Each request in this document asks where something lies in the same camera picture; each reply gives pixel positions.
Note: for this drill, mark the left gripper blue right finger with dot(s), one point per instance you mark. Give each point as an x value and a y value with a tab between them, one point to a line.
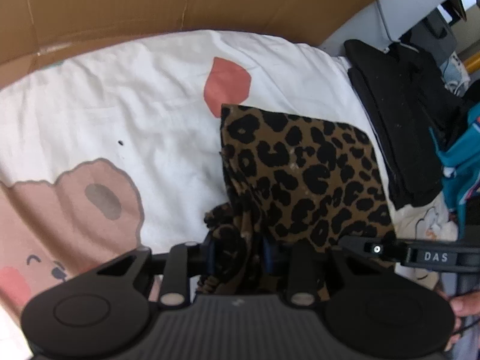
267	255

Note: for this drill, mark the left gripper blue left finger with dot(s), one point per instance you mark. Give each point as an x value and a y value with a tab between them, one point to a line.
208	253

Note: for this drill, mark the leopard print garment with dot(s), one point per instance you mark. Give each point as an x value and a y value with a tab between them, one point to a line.
292	179

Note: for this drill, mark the folded black clothes stack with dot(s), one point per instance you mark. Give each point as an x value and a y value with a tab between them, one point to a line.
412	112

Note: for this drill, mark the person right hand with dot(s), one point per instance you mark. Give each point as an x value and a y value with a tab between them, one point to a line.
464	342

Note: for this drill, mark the teal blue bag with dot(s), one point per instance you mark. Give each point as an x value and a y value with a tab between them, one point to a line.
460	165

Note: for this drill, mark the white cartoon bear bedsheet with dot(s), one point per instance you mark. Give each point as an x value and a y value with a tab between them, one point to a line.
120	147

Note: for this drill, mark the brown cardboard sheet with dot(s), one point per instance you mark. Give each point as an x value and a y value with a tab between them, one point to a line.
37	33

